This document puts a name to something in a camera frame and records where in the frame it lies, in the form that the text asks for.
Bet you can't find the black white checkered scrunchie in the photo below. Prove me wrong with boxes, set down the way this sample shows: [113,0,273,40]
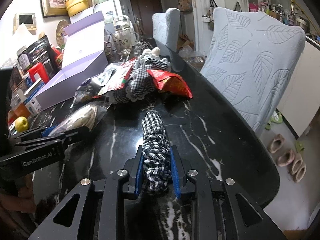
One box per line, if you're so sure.
[142,110,171,195]

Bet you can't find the clear bag with cream item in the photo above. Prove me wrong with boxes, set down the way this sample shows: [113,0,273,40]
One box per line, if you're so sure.
[48,102,110,136]

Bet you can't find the red white noodle packet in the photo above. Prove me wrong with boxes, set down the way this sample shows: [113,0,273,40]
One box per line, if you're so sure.
[92,57,137,98]

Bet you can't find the red foil snack packet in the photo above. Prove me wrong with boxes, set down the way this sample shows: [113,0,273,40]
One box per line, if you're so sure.
[147,69,193,99]

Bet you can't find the checkered cloth doll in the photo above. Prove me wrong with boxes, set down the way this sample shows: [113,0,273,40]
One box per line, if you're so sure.
[107,47,171,104]

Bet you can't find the yellow lemon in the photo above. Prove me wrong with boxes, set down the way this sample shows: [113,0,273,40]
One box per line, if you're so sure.
[15,116,29,133]

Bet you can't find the red plastic container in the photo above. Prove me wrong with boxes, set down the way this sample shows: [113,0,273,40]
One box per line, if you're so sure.
[28,62,50,84]

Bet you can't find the black product box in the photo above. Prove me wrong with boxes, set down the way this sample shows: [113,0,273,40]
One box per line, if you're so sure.
[27,35,58,79]

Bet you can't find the lavender gift box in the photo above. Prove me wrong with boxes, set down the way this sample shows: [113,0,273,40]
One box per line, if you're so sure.
[35,11,108,110]

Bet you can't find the pink slippers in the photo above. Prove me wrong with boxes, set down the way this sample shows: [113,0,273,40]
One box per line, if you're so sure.
[267,134,306,183]

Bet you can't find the glass mug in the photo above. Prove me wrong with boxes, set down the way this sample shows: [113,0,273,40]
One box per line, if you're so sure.
[112,28,139,56]

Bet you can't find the yellow pot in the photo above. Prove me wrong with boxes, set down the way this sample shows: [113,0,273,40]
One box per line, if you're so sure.
[65,0,89,17]

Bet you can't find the white glass teapot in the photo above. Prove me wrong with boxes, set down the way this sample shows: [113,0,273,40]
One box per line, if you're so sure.
[113,15,130,33]

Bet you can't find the white refrigerator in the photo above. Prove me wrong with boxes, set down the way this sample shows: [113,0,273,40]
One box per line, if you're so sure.
[70,0,123,23]

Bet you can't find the near light blue chair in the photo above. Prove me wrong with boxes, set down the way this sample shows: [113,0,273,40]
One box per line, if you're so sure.
[201,7,305,134]

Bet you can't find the light blue chair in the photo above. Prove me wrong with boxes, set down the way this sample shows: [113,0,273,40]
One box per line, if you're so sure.
[201,7,305,134]
[152,8,181,52]

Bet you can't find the far light blue chair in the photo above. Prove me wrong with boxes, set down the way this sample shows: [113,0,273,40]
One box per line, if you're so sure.
[152,8,181,52]

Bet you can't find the brown door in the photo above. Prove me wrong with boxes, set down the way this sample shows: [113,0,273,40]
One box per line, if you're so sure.
[130,0,163,36]

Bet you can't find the hanging tote bag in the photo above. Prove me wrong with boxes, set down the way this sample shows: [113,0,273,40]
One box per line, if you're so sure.
[178,0,193,12]

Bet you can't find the wall intercom screen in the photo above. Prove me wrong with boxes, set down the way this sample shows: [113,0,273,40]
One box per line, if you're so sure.
[14,13,37,32]

